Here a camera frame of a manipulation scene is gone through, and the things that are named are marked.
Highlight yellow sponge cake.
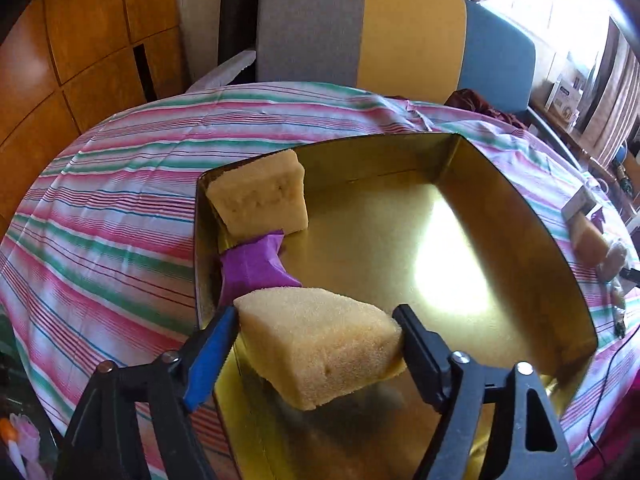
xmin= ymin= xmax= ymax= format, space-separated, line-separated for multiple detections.
xmin=233 ymin=287 xmax=406 ymax=411
xmin=206 ymin=150 xmax=308 ymax=240

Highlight cracker packet green ends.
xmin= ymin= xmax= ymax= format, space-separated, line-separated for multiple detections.
xmin=570 ymin=212 xmax=610 ymax=268

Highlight gold metal tin box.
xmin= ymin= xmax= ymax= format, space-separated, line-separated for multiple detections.
xmin=215 ymin=133 xmax=597 ymax=479

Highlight striped tablecloth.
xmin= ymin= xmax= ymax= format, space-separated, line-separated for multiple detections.
xmin=0 ymin=81 xmax=640 ymax=480

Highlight white plastic wrapped ball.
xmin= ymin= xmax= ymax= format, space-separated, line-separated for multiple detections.
xmin=596 ymin=240 xmax=628 ymax=283

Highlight purple snack packet in tin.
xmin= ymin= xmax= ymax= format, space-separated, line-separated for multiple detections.
xmin=218 ymin=231 xmax=302 ymax=307

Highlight wooden side desk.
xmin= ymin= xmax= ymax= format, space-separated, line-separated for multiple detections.
xmin=525 ymin=101 xmax=639 ymax=230

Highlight yellow sponge cake in tin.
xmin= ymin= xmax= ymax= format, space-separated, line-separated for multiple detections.
xmin=206 ymin=150 xmax=308 ymax=240

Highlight dark red cloth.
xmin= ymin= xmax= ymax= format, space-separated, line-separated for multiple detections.
xmin=445 ymin=89 xmax=526 ymax=129

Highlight white product box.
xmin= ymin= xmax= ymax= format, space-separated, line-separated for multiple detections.
xmin=544 ymin=63 xmax=586 ymax=131

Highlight striped curtain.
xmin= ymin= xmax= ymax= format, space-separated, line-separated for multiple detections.
xmin=580 ymin=21 xmax=639 ymax=166

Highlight grey yellow blue chair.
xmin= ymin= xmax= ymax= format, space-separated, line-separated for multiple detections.
xmin=191 ymin=0 xmax=577 ymax=165

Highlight wooden wardrobe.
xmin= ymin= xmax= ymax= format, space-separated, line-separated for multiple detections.
xmin=1 ymin=0 xmax=190 ymax=228

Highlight black cable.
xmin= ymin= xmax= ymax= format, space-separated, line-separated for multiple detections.
xmin=584 ymin=324 xmax=640 ymax=466

